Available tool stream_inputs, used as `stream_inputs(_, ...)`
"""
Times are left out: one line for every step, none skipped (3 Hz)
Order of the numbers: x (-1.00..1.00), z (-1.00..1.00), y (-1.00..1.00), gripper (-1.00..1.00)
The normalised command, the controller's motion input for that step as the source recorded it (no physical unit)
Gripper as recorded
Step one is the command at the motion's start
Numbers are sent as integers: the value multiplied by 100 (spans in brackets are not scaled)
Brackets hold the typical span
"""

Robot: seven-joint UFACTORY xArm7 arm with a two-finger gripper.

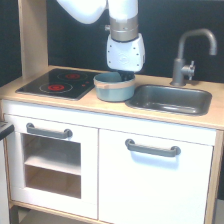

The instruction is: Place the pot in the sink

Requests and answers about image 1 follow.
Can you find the wooden play kitchen frame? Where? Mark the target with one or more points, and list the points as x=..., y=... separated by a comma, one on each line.
x=34, y=60

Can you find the black induction hob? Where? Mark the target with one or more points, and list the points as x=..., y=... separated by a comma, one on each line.
x=61, y=83

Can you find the white cupboard door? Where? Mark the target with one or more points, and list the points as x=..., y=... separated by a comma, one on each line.
x=139, y=188

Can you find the white oven door with window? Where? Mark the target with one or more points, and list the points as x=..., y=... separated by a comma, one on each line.
x=58, y=174

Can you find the dark object at left edge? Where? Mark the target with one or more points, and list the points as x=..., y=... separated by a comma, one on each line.
x=5, y=129

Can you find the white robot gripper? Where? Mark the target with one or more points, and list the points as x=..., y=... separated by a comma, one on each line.
x=126, y=56

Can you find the grey cupboard door handle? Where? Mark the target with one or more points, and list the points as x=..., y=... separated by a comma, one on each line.
x=172, y=152

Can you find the grey oven door handle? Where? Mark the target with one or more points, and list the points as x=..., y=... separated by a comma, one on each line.
x=67, y=133

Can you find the grey metal sink basin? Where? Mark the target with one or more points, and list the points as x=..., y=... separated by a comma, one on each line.
x=171, y=99

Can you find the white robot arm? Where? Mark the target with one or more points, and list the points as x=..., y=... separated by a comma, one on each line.
x=123, y=16

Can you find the teal pot with wooden band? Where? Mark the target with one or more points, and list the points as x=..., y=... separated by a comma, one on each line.
x=111, y=88

